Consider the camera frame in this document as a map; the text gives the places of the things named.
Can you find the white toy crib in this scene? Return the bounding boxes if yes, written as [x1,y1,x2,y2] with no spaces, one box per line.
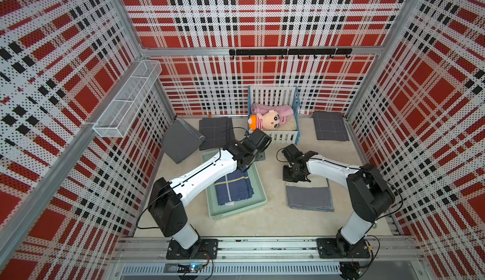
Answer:
[248,85,300,145]

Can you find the pink blanket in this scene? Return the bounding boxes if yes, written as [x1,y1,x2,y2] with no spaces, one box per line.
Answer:
[251,103,294,123]

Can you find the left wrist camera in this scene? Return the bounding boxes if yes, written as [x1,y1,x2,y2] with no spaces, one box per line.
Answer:
[248,129,272,152]

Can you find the black hook rail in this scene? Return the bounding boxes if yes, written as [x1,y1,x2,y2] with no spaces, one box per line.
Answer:
[229,48,353,57]

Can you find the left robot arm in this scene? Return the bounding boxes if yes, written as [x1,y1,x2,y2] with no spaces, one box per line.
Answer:
[147,140,266,250]

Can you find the beige grey pillowcase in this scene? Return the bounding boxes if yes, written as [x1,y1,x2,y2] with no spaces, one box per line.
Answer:
[285,175,335,213]

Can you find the plain grey pillowcase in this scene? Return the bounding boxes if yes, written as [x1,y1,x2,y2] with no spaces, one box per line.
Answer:
[162,119,206,164]

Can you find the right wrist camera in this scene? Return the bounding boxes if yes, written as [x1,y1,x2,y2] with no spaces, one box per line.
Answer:
[282,144,303,165]

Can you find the blue pillowcase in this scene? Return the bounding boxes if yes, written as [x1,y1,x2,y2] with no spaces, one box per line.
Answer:
[214,170,254,206]

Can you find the plush doll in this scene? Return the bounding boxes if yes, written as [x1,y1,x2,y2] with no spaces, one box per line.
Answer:
[248,110,287,131]

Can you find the white wire mesh shelf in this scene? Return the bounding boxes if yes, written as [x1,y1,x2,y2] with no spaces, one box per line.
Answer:
[93,60,161,138]

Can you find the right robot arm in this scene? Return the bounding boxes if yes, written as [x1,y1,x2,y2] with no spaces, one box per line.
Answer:
[282,144,395,252]

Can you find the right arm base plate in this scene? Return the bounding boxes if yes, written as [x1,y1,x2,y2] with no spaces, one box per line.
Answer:
[316,238,371,259]

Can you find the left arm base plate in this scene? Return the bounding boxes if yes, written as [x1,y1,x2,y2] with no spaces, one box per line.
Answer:
[165,238,219,260]

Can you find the small circuit board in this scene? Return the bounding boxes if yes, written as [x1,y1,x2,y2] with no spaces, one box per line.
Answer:
[177,264,204,274]

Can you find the dark grey checked pillowcase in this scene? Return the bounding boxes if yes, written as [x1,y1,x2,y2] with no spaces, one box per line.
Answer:
[199,117,235,151]
[313,111,350,141]

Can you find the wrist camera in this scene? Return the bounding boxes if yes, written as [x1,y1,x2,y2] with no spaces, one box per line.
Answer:
[248,129,272,152]
[282,144,303,165]

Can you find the mint green plastic basket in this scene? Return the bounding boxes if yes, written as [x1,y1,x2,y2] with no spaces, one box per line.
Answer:
[206,165,268,220]

